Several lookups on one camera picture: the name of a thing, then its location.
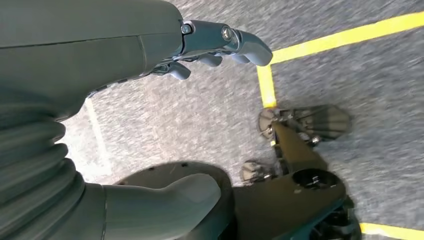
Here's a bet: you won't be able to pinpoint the yellow floor tape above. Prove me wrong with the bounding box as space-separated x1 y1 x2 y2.
256 11 424 240

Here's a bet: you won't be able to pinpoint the black mechanical legs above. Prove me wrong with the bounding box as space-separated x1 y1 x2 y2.
114 104 364 240

